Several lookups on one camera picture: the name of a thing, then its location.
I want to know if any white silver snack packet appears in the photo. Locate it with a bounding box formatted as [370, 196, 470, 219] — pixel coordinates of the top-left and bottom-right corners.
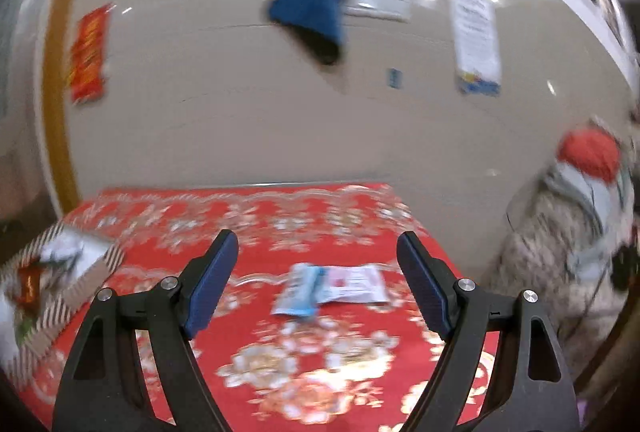
[316, 264, 390, 304]

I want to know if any green snack packet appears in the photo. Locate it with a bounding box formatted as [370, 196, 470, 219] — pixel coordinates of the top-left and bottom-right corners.
[14, 314, 37, 356]

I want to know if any blue white snack packet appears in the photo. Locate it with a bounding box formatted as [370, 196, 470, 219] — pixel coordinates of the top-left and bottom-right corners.
[271, 263, 324, 318]

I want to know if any floral covered sofa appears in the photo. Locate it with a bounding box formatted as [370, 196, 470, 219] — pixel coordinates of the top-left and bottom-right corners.
[486, 161, 634, 379]

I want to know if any red floral tablecloth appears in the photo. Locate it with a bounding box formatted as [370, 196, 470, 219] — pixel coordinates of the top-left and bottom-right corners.
[14, 183, 501, 432]

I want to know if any chevron striped gift box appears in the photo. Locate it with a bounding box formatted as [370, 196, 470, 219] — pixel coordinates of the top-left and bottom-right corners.
[1, 223, 125, 390]

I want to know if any dark red Golden snack packet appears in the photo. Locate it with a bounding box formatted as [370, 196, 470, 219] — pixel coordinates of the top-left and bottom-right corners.
[15, 261, 42, 319]

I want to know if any red cloth on sofa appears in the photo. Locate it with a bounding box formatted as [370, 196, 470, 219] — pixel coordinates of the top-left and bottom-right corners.
[556, 127, 622, 184]

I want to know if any small blue wall sticker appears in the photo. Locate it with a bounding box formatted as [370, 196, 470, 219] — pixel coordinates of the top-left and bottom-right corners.
[387, 69, 402, 89]

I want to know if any red paper wall decoration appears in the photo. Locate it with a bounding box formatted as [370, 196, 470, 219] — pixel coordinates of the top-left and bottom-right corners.
[67, 2, 114, 104]

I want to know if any white blue wall poster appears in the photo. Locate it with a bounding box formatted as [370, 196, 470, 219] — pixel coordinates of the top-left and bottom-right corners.
[448, 0, 502, 97]

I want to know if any golden wooden door frame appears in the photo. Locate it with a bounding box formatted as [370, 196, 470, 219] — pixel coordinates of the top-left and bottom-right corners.
[35, 0, 80, 217]

